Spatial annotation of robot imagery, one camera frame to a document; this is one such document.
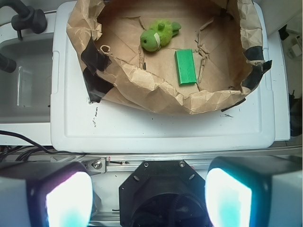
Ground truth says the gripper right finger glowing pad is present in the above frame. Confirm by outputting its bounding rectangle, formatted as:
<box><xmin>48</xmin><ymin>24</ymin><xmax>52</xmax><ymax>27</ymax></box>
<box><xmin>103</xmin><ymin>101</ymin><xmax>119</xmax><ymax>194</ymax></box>
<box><xmin>205</xmin><ymin>155</ymin><xmax>303</xmax><ymax>227</ymax></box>

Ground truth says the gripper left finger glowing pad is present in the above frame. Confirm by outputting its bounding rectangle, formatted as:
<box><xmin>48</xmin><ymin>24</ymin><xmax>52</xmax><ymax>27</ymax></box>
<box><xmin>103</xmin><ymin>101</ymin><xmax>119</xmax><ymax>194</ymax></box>
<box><xmin>0</xmin><ymin>161</ymin><xmax>93</xmax><ymax>227</ymax></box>

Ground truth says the green plush animal toy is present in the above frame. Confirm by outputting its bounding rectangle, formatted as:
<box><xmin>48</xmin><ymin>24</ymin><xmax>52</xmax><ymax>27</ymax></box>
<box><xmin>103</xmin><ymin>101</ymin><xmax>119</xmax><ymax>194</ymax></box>
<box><xmin>140</xmin><ymin>19</ymin><xmax>182</xmax><ymax>52</ymax></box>

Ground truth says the white plastic bin lid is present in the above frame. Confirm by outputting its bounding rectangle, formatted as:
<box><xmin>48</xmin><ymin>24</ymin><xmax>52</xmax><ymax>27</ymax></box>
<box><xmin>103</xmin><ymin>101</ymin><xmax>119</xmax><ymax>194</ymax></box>
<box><xmin>50</xmin><ymin>1</ymin><xmax>276</xmax><ymax>154</ymax></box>

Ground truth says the white toy sink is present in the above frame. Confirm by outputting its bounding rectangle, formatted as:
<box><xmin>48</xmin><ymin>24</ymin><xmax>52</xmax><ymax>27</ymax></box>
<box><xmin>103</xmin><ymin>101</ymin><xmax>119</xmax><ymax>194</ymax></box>
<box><xmin>0</xmin><ymin>33</ymin><xmax>54</xmax><ymax>123</ymax></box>

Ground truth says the white adapter plug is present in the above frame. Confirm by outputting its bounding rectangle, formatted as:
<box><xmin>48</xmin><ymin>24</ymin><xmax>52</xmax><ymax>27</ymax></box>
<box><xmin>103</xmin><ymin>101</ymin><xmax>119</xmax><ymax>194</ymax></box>
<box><xmin>289</xmin><ymin>35</ymin><xmax>303</xmax><ymax>57</ymax></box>

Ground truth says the green rectangular block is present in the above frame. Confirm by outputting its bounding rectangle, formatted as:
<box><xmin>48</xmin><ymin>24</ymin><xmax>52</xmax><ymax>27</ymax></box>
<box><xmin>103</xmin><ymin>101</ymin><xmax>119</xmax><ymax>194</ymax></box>
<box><xmin>175</xmin><ymin>49</ymin><xmax>197</xmax><ymax>86</ymax></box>

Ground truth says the brown paper bag tray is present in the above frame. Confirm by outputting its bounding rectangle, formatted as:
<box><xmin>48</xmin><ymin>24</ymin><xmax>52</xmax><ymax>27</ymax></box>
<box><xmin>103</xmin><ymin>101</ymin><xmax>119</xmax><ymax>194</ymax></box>
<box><xmin>66</xmin><ymin>0</ymin><xmax>271</xmax><ymax>114</ymax></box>

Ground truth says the black faucet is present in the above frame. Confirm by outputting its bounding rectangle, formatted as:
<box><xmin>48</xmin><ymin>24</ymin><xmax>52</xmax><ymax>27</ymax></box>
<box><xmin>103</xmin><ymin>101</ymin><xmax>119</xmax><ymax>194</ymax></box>
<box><xmin>0</xmin><ymin>0</ymin><xmax>47</xmax><ymax>73</ymax></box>

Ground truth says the black cable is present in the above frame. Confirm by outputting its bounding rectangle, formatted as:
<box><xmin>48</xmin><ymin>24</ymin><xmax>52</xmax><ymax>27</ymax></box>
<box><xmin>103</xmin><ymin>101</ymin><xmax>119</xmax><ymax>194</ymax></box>
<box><xmin>0</xmin><ymin>130</ymin><xmax>82</xmax><ymax>164</ymax></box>

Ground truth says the aluminium extrusion rail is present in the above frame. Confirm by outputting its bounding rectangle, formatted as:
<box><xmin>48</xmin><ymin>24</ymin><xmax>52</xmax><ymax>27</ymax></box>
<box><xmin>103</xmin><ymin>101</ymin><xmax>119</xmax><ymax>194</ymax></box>
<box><xmin>50</xmin><ymin>145</ymin><xmax>303</xmax><ymax>175</ymax></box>

